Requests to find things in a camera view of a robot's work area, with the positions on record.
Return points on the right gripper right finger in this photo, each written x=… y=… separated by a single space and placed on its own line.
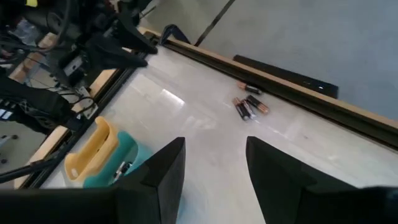
x=311 y=205

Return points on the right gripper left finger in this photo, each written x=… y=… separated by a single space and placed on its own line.
x=93 y=205

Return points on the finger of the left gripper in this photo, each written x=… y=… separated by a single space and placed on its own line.
x=133 y=35
x=115 y=57

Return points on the silver and black battery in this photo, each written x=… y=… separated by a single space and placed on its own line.
x=122 y=169

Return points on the yellow plastic bin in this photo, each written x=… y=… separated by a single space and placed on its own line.
x=93 y=149

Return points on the green plastic bin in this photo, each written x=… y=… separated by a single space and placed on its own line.
x=124 y=146

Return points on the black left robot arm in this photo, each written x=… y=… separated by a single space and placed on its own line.
x=31 y=105

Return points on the black table foot bar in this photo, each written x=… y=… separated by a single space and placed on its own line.
x=286 y=76

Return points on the black frame clamp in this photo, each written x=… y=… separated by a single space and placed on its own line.
x=169 y=31

